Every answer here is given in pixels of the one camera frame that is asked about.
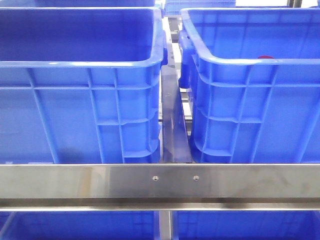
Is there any red mushroom push button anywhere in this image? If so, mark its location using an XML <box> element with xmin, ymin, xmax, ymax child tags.
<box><xmin>258</xmin><ymin>55</ymin><xmax>274</xmax><ymax>59</ymax></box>

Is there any steel centre divider bar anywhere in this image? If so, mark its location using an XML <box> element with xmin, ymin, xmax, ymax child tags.
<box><xmin>159</xmin><ymin>42</ymin><xmax>192</xmax><ymax>164</ymax></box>

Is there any blue plastic crate left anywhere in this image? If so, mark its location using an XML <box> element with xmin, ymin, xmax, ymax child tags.
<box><xmin>0</xmin><ymin>7</ymin><xmax>168</xmax><ymax>164</ymax></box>

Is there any blue plastic crate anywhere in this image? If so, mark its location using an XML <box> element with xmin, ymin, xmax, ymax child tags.
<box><xmin>179</xmin><ymin>8</ymin><xmax>320</xmax><ymax>164</ymax></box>
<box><xmin>0</xmin><ymin>7</ymin><xmax>168</xmax><ymax>164</ymax></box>

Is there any blue plastic crate right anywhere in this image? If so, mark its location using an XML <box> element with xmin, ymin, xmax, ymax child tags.
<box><xmin>179</xmin><ymin>8</ymin><xmax>320</xmax><ymax>164</ymax></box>

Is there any blue lower crate right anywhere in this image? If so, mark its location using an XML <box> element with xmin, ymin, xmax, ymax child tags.
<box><xmin>173</xmin><ymin>210</ymin><xmax>320</xmax><ymax>240</ymax></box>

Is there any blue rear crate right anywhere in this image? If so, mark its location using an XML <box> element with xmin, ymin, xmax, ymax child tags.
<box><xmin>164</xmin><ymin>0</ymin><xmax>236</xmax><ymax>16</ymax></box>

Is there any blue lower crate left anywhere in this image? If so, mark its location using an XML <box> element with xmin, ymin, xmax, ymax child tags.
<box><xmin>0</xmin><ymin>211</ymin><xmax>160</xmax><ymax>240</ymax></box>

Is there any blue rear crate left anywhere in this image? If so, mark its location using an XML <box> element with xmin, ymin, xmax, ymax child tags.
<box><xmin>0</xmin><ymin>0</ymin><xmax>163</xmax><ymax>8</ymax></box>

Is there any steel lower vertical post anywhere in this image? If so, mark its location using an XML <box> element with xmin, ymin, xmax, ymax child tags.
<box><xmin>159</xmin><ymin>210</ymin><xmax>173</xmax><ymax>240</ymax></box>

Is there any stainless steel front rail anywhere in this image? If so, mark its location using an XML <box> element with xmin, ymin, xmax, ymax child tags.
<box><xmin>0</xmin><ymin>163</ymin><xmax>320</xmax><ymax>212</ymax></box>

